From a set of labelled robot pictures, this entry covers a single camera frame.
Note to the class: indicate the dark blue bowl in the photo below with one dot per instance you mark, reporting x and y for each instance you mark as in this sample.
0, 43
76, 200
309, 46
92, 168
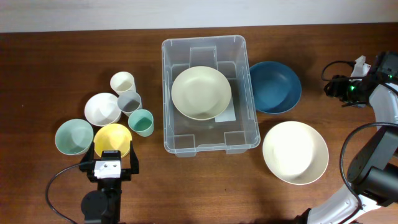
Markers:
276, 87

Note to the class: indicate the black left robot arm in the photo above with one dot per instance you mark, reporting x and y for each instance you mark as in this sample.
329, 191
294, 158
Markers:
103, 205

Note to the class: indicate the cream shallow bowl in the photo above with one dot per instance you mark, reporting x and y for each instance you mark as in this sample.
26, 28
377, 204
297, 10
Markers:
201, 93

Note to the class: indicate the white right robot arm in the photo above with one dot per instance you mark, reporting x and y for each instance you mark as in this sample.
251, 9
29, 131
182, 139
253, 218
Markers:
370, 182

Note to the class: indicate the mint green small bowl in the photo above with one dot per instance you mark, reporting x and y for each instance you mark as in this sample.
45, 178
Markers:
74, 137

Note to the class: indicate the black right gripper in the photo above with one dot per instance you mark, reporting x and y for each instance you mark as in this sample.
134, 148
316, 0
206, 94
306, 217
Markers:
336, 89

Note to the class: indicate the clear plastic storage bin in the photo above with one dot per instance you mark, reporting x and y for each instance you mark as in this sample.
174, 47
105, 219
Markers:
185, 137

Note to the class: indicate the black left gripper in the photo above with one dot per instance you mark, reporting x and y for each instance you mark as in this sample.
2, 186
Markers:
86, 164

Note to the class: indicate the white label in bin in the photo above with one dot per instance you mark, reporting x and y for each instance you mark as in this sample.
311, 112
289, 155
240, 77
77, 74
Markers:
228, 114

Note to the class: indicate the white small bowl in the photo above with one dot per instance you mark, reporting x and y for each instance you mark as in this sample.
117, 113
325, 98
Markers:
102, 109

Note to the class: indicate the large cream bowl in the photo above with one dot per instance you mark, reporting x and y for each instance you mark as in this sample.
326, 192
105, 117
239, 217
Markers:
295, 153

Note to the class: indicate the grey cup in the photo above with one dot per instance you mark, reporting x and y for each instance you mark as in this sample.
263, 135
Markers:
128, 102

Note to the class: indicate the yellow small bowl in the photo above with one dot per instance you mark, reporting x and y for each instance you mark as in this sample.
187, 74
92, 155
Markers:
113, 137

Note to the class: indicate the mint green cup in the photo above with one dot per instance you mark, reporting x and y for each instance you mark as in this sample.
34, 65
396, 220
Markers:
141, 121

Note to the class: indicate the cream white cup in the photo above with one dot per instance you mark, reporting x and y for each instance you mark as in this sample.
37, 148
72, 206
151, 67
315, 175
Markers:
122, 82

